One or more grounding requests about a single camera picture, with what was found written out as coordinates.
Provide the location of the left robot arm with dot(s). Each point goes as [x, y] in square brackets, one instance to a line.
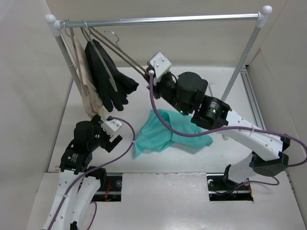
[78, 183]

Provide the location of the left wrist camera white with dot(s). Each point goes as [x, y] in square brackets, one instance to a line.
[111, 127]

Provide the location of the metal clothes hanger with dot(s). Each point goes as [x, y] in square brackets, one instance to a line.
[118, 51]

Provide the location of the teal t shirt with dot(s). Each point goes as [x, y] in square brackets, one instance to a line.
[156, 137]

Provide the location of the black hanging garment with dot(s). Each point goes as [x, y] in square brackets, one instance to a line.
[125, 84]

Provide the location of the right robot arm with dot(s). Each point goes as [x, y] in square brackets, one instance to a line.
[187, 95]

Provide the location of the beige hanging garment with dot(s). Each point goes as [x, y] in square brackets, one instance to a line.
[92, 103]

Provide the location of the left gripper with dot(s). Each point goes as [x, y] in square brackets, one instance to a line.
[107, 144]

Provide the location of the metal hanger with beige garment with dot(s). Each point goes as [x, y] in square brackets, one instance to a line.
[71, 36]

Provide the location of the white and chrome clothes rack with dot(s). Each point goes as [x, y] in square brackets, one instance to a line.
[260, 18]

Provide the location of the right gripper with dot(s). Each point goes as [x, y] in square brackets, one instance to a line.
[156, 86]

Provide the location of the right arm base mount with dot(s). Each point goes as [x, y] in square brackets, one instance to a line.
[220, 188]

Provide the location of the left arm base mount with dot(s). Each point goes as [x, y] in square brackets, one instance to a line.
[111, 190]

